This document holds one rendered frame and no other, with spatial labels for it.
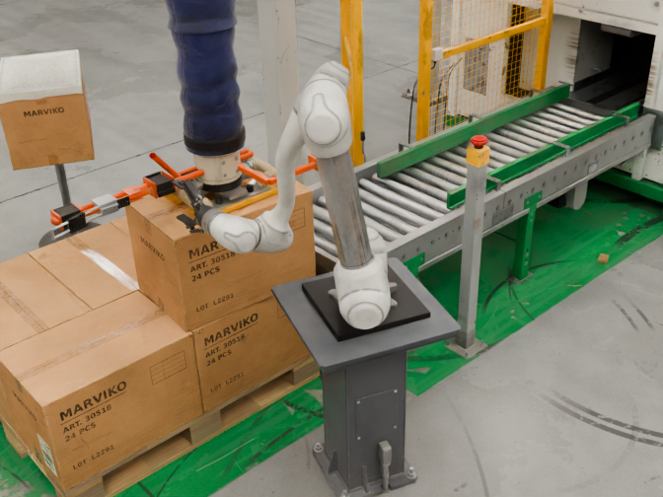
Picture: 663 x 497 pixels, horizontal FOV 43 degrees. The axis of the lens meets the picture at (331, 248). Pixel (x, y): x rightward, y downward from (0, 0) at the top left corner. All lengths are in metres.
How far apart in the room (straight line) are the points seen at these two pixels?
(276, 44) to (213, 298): 1.75
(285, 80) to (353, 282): 2.23
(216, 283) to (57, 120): 1.59
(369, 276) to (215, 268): 0.79
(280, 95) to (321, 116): 2.35
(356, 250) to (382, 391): 0.69
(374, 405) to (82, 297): 1.26
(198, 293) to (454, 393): 1.23
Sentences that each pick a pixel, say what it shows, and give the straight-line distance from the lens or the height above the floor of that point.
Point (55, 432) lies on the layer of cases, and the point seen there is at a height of 0.42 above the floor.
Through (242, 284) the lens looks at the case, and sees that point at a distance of 3.20.
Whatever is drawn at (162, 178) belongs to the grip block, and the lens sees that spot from 3.06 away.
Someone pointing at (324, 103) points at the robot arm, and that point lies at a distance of 2.24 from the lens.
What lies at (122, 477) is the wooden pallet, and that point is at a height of 0.02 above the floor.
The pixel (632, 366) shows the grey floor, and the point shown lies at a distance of 3.99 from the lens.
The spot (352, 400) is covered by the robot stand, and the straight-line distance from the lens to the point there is 2.95.
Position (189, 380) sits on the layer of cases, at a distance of 3.28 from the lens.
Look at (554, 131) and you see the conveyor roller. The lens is 4.82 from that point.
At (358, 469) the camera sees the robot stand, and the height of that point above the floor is 0.11.
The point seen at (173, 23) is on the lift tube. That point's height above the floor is 1.62.
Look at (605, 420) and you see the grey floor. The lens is 3.68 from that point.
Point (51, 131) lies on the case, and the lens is 4.42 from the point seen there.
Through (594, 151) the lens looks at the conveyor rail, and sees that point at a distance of 4.58.
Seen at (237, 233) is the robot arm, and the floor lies 1.11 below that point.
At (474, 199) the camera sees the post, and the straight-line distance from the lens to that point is 3.51.
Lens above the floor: 2.39
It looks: 31 degrees down
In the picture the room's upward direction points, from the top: 2 degrees counter-clockwise
